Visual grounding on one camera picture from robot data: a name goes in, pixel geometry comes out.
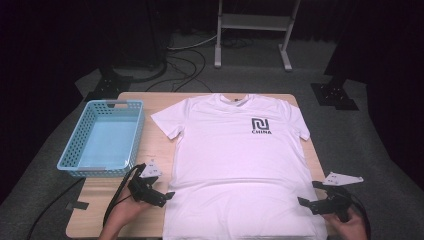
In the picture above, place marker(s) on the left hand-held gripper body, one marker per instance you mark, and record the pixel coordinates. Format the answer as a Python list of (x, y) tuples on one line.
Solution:
[(143, 191)]

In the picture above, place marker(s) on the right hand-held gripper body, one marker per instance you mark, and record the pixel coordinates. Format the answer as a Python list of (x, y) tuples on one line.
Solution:
[(336, 201)]

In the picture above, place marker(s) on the white t-shirt with dark print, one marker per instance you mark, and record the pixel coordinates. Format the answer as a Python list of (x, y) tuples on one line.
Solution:
[(233, 160)]

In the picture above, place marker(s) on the person's left hand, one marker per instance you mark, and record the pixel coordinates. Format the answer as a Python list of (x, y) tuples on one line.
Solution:
[(128, 210)]

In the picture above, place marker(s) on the person's right hand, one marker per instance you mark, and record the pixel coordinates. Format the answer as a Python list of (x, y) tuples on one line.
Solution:
[(346, 228)]

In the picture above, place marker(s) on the light blue plastic basket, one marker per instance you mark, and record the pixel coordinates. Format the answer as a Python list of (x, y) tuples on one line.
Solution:
[(106, 143)]

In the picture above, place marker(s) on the black tape strip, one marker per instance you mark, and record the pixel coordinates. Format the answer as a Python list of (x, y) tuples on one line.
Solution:
[(78, 205)]

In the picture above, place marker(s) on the black stand base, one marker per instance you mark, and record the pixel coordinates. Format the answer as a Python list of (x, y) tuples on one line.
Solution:
[(333, 96), (108, 88)]

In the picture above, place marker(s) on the dark curtain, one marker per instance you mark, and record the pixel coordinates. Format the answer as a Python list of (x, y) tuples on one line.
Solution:
[(393, 66), (40, 66)]

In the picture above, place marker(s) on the white metal stand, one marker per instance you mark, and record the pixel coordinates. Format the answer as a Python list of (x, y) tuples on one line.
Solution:
[(255, 21)]

